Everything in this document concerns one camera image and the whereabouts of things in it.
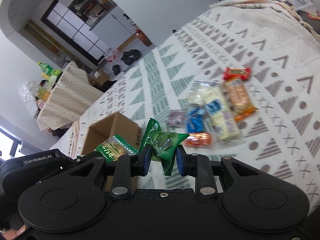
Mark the green and tan snack packet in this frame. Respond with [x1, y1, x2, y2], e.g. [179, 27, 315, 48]
[94, 134, 139, 162]

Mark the orange-red snack packet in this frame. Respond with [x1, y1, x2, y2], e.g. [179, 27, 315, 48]
[184, 132, 212, 148]

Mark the blue snack packet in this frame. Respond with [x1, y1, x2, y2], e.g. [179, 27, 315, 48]
[186, 107, 207, 133]

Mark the long cream snack bar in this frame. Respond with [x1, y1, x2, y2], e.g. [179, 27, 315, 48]
[203, 85, 240, 142]

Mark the purple snack packet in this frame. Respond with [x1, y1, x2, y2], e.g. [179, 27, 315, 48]
[167, 109, 186, 128]

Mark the white cake clear package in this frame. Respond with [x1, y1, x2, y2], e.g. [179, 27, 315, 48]
[187, 80, 220, 105]

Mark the orange cracker package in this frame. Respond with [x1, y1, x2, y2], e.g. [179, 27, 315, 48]
[223, 77, 257, 122]

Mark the red chocolate bar wrapper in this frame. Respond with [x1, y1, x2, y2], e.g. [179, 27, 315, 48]
[223, 67, 251, 81]

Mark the person's hand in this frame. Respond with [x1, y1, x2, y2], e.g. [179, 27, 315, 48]
[1, 225, 28, 240]

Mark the brown cardboard box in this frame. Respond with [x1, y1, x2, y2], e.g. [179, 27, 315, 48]
[79, 112, 141, 198]

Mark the clear bottle yellow liquid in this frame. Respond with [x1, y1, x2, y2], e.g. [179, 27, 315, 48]
[36, 85, 52, 101]

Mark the table with dotted cloth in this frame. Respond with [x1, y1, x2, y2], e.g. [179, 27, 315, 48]
[37, 62, 103, 131]

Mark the small cardboard box on floor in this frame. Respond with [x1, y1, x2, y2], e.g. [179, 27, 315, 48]
[87, 69, 110, 86]

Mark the green soda bottle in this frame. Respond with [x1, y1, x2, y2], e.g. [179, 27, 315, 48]
[37, 62, 55, 76]

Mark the black shoes pile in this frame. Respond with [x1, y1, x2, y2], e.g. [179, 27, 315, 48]
[112, 49, 142, 75]

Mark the pink white plastic bag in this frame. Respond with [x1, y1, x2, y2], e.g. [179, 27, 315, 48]
[104, 48, 121, 62]

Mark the red bottle on floor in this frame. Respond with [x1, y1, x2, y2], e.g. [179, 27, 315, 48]
[136, 29, 152, 47]

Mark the white kitchen cabinet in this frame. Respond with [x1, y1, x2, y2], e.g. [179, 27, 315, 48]
[91, 6, 137, 49]

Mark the patterned bed blanket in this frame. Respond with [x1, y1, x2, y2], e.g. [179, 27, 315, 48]
[55, 0, 319, 211]

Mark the black framed glass door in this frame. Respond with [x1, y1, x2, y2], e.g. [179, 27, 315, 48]
[41, 0, 107, 66]

